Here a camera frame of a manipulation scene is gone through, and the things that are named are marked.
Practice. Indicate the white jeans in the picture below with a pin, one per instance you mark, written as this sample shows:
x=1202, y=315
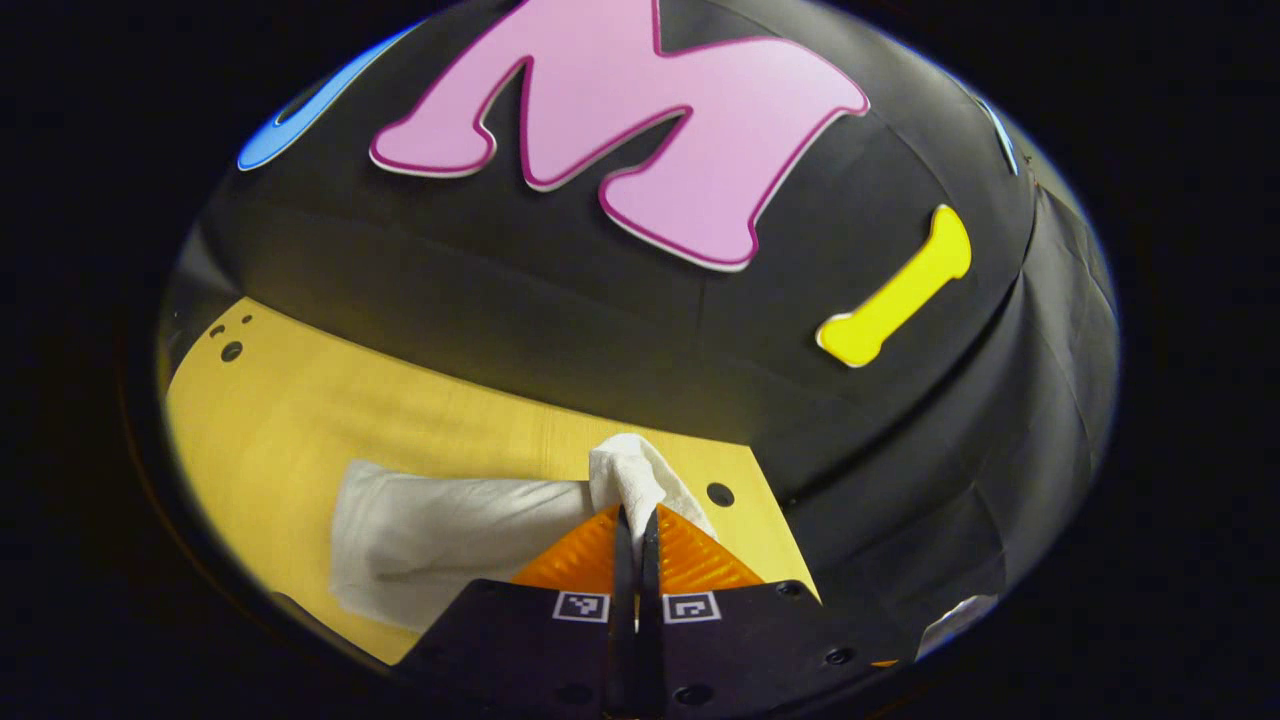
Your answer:
x=440, y=540

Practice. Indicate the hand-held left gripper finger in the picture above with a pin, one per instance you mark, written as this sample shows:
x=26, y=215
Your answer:
x=648, y=600
x=625, y=600

